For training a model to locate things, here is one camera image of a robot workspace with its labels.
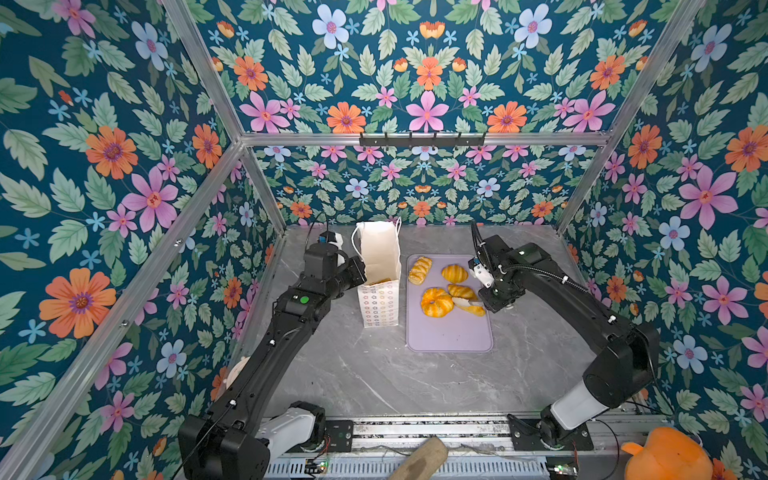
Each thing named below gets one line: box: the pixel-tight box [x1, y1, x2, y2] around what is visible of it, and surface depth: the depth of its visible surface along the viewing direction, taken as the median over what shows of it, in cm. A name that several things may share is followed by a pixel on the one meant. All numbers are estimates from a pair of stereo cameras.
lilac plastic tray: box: [406, 254, 444, 353], surface depth 96 cm
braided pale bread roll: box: [408, 256, 432, 286], surface depth 103 cm
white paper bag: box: [351, 218, 401, 329], surface depth 83 cm
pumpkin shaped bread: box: [420, 287, 455, 318], surface depth 96 cm
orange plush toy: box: [621, 427, 715, 480], surface depth 67 cm
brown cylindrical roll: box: [390, 437, 448, 480], surface depth 69 cm
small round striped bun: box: [441, 264, 469, 284], surface depth 103 cm
